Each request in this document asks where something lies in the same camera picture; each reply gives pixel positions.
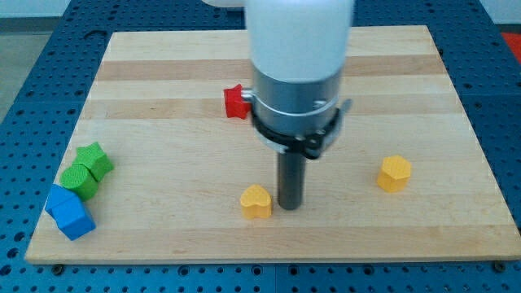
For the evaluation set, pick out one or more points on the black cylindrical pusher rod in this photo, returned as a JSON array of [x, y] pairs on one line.
[[291, 175]]

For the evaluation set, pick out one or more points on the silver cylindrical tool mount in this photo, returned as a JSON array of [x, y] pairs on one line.
[[297, 117]]

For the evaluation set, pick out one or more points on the yellow heart block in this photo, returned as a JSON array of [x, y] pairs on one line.
[[256, 202]]

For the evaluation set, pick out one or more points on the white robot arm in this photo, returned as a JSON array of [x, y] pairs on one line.
[[298, 52]]

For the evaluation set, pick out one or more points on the red star block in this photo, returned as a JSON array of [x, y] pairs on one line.
[[235, 105]]

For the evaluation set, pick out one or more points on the green star block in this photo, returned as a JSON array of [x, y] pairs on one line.
[[94, 158]]

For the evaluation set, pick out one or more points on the yellow hexagon block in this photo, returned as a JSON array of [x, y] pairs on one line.
[[394, 173]]

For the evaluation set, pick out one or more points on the wooden board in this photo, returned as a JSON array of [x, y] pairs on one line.
[[156, 108]]

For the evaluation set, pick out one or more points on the green cylinder block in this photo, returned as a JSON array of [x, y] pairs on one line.
[[78, 179]]

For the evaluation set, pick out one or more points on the blue pentagon block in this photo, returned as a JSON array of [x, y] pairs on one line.
[[73, 219]]

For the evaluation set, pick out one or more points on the blue cube block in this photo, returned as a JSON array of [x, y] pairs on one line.
[[56, 196]]

